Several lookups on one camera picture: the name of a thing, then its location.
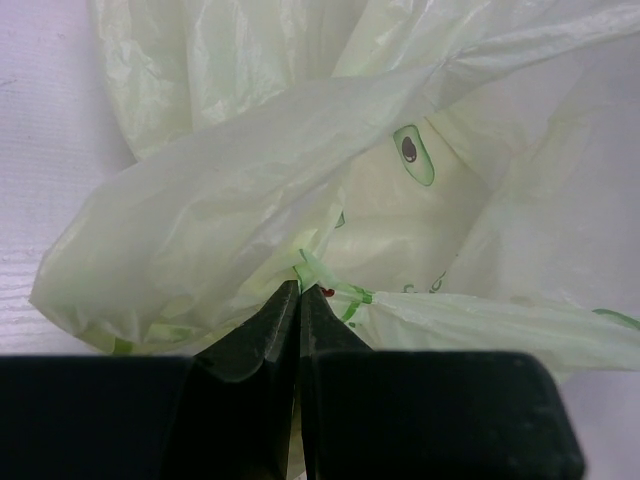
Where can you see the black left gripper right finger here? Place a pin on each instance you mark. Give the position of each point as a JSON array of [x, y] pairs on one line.
[[373, 414]]

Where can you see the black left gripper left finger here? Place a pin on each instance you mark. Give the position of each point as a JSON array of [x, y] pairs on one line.
[[224, 413]]

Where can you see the light green plastic bag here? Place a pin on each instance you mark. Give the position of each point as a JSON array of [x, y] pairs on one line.
[[452, 175]]

